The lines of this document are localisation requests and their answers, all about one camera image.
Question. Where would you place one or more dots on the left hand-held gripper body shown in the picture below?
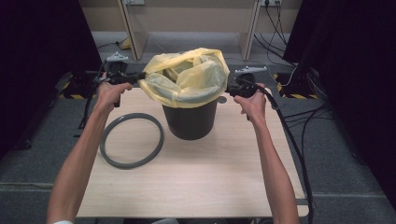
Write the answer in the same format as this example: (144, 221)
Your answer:
(116, 67)

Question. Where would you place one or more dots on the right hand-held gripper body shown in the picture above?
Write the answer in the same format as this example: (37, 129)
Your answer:
(246, 84)

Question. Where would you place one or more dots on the yellow plastic bag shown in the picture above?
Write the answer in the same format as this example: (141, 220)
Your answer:
(193, 77)

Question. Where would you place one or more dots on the grey plastic trash bin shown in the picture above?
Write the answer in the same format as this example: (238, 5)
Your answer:
(190, 123)

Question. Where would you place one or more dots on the person's right hand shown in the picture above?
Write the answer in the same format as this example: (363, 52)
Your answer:
(255, 104)

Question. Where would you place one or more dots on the person's left hand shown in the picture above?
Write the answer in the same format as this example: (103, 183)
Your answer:
(107, 96)

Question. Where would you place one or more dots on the small yellow floor object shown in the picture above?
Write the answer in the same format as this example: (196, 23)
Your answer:
(126, 44)

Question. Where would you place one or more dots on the beige wooden desk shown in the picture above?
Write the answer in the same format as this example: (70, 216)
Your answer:
(134, 37)

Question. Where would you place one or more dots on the hazard-striped stand base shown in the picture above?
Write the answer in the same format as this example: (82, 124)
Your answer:
(299, 90)
(77, 88)

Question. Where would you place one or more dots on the black curtain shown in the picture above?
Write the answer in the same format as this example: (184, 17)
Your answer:
(358, 77)
(37, 62)

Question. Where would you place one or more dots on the person's grey clothing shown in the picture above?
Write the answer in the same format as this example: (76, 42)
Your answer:
(165, 221)

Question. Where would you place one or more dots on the person's white sleeve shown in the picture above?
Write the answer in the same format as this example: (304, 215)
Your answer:
(63, 222)

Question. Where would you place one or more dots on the white wall socket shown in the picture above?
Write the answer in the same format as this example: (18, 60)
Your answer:
(271, 2)
(134, 2)

